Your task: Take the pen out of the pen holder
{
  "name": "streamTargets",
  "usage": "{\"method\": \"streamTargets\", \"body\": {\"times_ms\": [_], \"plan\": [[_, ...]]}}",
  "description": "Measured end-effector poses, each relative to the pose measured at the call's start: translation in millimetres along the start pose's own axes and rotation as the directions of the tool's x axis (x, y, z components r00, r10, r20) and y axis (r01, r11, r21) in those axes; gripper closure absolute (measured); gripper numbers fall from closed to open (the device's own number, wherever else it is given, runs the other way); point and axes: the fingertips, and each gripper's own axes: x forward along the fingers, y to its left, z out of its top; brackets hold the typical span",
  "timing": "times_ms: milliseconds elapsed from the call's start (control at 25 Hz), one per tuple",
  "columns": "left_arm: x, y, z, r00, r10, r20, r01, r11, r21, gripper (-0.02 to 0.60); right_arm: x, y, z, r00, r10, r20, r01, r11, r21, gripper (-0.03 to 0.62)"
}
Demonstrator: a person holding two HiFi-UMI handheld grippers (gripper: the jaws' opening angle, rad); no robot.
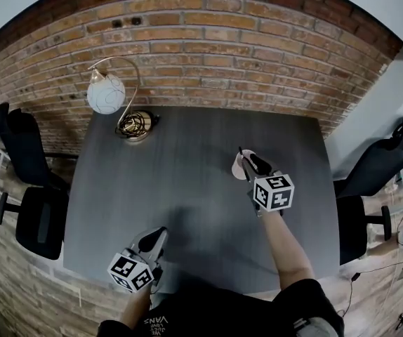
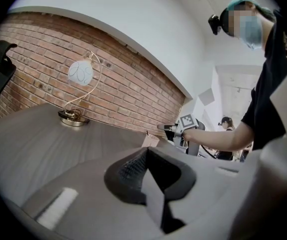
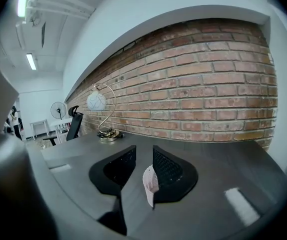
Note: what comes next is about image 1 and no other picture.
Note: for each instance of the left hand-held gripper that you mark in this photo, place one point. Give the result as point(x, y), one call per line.
point(129, 270)

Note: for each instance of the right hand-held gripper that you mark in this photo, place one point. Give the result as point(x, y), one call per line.
point(273, 191)

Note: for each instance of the small white round object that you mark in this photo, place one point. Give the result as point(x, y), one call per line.
point(237, 168)

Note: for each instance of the person's left forearm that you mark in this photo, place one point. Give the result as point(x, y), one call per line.
point(135, 311)

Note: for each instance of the person's right forearm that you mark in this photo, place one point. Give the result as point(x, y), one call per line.
point(287, 248)

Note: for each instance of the person's black shirt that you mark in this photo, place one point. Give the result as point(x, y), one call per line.
point(222, 314)

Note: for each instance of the black office chair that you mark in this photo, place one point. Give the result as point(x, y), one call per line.
point(370, 174)
point(29, 174)

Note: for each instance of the gold lamp with white globe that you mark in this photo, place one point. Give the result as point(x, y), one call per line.
point(105, 95)

